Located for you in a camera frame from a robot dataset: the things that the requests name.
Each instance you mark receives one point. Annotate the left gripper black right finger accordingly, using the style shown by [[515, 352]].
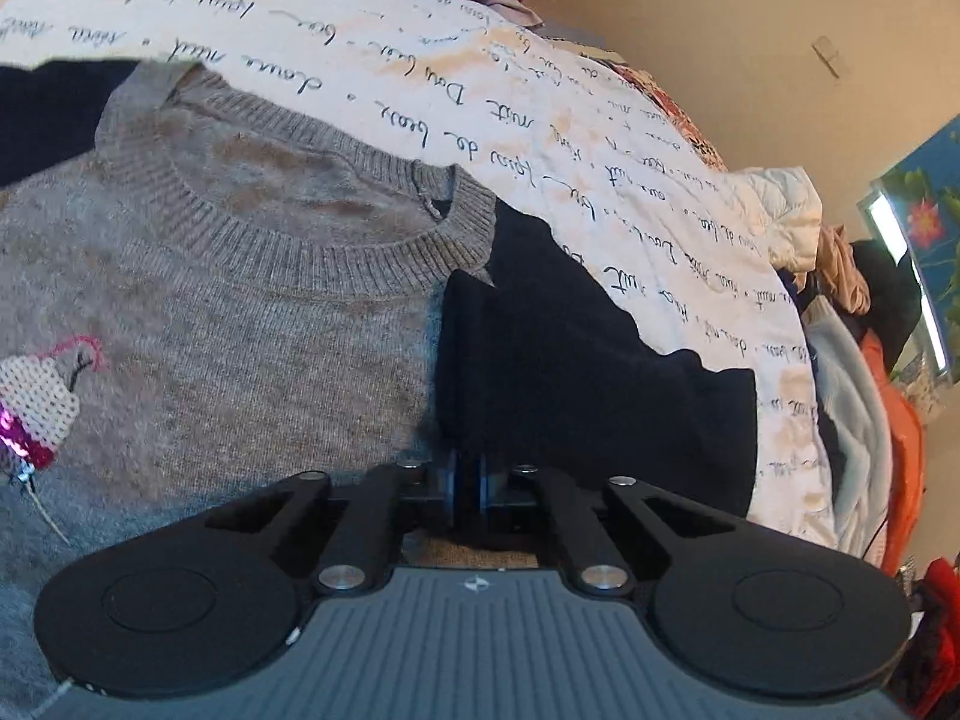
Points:
[[542, 511]]

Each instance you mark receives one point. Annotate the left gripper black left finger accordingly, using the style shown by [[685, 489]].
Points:
[[365, 524]]

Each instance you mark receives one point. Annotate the grey sweater with navy sleeves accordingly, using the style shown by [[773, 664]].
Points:
[[203, 292]]

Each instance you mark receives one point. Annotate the light blue garment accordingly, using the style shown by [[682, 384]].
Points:
[[851, 399]]

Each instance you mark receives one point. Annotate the orange garment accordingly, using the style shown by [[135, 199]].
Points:
[[908, 457]]

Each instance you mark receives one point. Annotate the peach garment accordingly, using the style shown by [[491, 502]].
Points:
[[838, 273]]

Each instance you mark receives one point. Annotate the white bedspread with script print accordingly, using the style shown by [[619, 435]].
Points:
[[555, 134]]

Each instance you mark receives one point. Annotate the white puffer jacket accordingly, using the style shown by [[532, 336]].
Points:
[[783, 210]]

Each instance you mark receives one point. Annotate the red patterned cloth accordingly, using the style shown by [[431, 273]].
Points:
[[644, 82]]

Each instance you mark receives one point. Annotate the floral blue picture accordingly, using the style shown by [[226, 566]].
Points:
[[913, 207]]

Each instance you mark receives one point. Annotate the white wall switch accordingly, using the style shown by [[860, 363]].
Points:
[[831, 57]]

